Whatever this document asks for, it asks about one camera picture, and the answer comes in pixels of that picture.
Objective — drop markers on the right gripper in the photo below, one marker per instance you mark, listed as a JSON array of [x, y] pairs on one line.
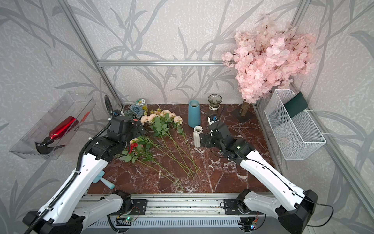
[[207, 136]]

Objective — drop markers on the dark green card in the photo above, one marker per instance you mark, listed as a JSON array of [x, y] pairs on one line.
[[296, 105]]

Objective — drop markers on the pink cherry blossom tree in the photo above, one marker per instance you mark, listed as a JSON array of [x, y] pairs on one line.
[[269, 57]]

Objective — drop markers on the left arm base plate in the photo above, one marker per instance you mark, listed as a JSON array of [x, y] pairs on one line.
[[134, 207]]

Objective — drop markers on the blue hydrangea flowers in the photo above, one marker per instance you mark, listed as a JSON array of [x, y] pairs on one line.
[[134, 111]]

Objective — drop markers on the tree stand base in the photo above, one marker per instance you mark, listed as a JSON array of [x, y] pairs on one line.
[[242, 113]]

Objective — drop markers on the aluminium front rail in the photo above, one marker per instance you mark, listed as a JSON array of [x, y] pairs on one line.
[[177, 205]]

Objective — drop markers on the cream pink rose stem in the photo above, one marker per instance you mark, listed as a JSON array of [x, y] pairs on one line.
[[168, 128]]

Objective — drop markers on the red rose stem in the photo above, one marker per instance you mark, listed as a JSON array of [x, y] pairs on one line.
[[138, 154]]

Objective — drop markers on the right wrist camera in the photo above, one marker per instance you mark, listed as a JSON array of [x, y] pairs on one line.
[[212, 119]]

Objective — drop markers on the teal hand trowel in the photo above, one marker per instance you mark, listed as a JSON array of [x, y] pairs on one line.
[[100, 177]]

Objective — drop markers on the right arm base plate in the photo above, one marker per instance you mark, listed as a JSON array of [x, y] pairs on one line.
[[235, 207]]

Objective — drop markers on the clear glass vase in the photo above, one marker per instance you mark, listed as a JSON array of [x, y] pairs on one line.
[[214, 101]]

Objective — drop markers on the clear plastic wall bin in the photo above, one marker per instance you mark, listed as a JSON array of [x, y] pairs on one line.
[[70, 104]]

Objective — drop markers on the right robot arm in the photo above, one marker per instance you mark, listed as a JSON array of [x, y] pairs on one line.
[[290, 204]]

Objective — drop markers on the white ribbed vase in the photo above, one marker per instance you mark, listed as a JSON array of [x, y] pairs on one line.
[[196, 136]]

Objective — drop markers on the teal ceramic vase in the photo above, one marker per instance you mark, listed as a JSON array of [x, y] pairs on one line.
[[194, 114]]

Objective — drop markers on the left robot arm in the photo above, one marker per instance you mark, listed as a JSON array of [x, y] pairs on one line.
[[94, 156]]

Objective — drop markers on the red spray bottle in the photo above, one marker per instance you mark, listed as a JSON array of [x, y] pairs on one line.
[[67, 125]]

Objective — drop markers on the white wire mesh basket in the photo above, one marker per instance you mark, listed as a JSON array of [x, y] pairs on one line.
[[297, 137]]

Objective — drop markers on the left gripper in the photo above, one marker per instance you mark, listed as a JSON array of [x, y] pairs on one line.
[[137, 132]]

